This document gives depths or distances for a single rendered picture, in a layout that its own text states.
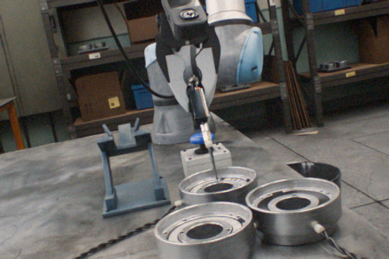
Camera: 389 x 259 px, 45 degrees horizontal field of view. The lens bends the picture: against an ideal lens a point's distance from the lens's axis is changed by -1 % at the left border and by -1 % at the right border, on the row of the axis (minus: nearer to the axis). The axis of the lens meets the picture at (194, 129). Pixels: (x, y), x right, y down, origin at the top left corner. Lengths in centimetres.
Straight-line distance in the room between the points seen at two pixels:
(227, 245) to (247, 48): 60
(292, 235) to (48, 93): 393
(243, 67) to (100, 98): 309
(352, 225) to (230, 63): 54
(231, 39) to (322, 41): 398
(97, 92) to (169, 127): 299
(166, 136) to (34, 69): 336
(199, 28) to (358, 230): 31
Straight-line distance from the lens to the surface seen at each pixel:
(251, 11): 420
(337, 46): 504
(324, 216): 51
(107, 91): 403
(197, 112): 68
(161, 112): 107
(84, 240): 64
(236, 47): 101
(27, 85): 437
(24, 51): 436
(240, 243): 48
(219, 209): 55
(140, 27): 400
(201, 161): 73
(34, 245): 67
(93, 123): 399
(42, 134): 465
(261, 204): 56
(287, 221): 50
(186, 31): 61
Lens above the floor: 104
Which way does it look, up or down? 12 degrees down
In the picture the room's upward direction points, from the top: 10 degrees counter-clockwise
